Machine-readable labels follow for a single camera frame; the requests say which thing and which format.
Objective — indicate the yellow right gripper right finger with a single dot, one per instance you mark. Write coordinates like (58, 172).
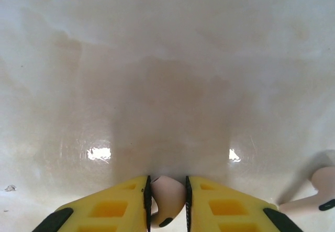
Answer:
(225, 211)

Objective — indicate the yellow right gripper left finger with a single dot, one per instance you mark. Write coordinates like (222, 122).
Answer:
(110, 211)

